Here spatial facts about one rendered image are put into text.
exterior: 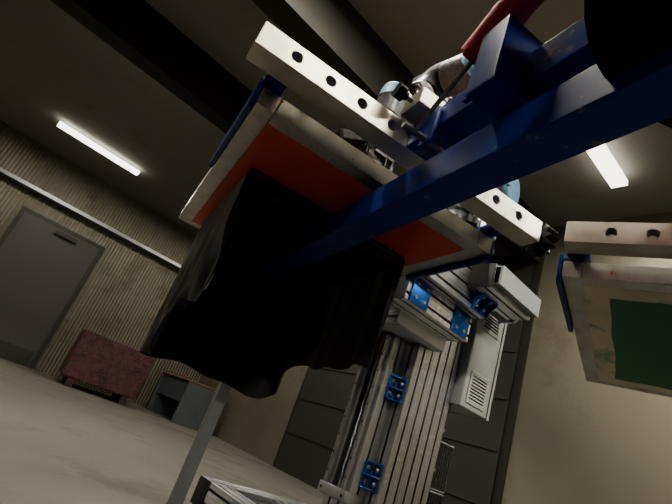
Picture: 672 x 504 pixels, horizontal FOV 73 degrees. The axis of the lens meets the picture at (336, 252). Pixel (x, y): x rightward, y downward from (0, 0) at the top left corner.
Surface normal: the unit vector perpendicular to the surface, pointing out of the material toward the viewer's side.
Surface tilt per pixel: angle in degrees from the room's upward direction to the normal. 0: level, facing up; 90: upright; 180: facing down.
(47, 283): 90
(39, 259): 90
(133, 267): 90
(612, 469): 90
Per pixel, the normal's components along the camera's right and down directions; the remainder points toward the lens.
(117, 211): 0.64, -0.09
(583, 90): -0.82, -0.46
